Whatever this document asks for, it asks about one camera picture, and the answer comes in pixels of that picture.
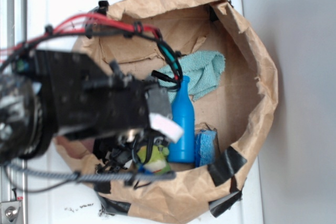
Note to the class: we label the green plush animal toy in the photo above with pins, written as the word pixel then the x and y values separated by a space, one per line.
pixel 157 163

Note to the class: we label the blue plastic bottle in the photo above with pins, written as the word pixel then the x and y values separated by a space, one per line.
pixel 182 124

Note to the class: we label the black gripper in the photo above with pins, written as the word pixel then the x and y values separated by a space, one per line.
pixel 81 101

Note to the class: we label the brown paper bag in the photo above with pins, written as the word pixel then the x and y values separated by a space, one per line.
pixel 229 101

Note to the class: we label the blue sponge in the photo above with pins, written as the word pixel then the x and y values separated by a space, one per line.
pixel 204 147

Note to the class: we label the metal corner bracket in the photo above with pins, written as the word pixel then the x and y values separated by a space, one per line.
pixel 11 212

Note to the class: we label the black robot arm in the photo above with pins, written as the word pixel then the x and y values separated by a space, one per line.
pixel 22 113

